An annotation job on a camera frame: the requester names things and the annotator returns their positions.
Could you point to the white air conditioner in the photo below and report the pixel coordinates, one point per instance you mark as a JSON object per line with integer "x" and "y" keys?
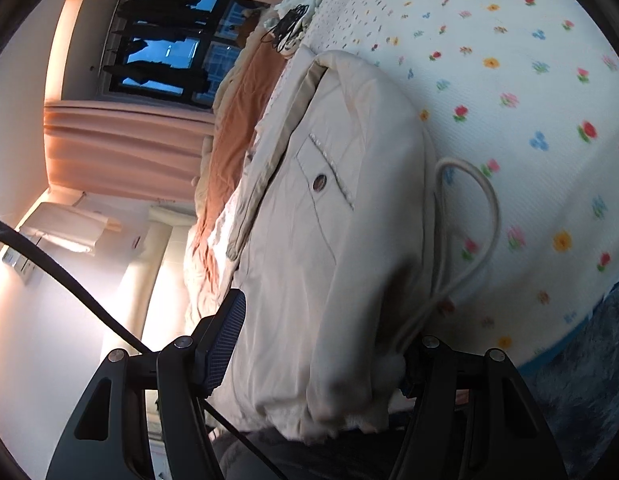
{"x": 32, "y": 236}

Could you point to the beige quilt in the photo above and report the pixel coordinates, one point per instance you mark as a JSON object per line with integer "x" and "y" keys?
{"x": 223, "y": 91}

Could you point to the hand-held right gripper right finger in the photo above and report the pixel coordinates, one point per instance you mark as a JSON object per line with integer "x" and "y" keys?
{"x": 434, "y": 365}

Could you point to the row of dark hanging clothes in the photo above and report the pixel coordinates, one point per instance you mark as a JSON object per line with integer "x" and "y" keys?
{"x": 154, "y": 72}

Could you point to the dark window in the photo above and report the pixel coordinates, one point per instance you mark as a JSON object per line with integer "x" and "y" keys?
{"x": 154, "y": 45}

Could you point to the beige jacket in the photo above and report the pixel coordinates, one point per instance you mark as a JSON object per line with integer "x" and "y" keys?
{"x": 299, "y": 240}

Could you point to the cream padded headboard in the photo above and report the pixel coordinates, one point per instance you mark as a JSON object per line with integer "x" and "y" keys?
{"x": 162, "y": 260}

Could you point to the white floral bed sheet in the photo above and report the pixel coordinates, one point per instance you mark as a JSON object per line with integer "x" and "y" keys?
{"x": 514, "y": 35}

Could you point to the pink curtain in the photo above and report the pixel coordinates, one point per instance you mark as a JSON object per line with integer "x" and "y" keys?
{"x": 119, "y": 145}

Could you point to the orange-brown blanket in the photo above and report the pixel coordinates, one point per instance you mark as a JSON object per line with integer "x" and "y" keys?
{"x": 234, "y": 125}

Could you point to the white wall switch panel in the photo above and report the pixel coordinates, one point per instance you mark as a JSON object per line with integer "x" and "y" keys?
{"x": 18, "y": 262}

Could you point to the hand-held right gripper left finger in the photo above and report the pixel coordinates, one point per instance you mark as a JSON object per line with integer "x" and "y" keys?
{"x": 222, "y": 345}

